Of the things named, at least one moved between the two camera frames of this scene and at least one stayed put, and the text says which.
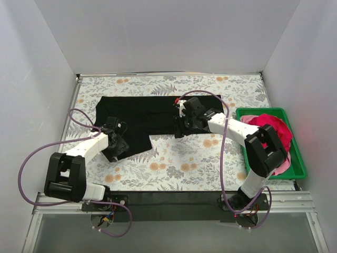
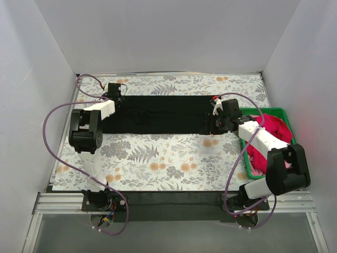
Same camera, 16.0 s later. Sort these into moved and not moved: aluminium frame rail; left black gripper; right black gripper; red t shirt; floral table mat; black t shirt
Moved: left black gripper; black t shirt; right black gripper
Not moved: red t shirt; floral table mat; aluminium frame rail
